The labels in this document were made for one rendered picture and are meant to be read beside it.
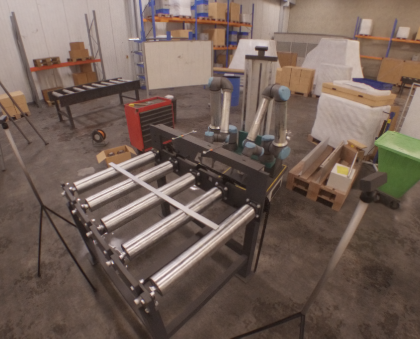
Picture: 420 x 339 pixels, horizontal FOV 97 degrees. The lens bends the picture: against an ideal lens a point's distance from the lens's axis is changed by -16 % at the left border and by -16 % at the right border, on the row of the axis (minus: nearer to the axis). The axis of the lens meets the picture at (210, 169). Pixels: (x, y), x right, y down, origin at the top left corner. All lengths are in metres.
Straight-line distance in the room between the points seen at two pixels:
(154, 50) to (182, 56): 0.74
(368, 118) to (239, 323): 3.64
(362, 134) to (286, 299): 3.19
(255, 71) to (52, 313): 3.00
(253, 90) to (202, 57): 4.07
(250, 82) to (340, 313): 2.36
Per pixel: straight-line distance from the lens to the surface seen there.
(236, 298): 2.13
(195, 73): 6.46
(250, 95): 2.57
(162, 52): 6.19
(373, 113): 4.37
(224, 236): 1.34
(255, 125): 2.13
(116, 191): 1.81
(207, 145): 1.71
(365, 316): 2.42
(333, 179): 3.08
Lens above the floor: 1.90
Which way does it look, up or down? 32 degrees down
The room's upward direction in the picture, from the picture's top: straight up
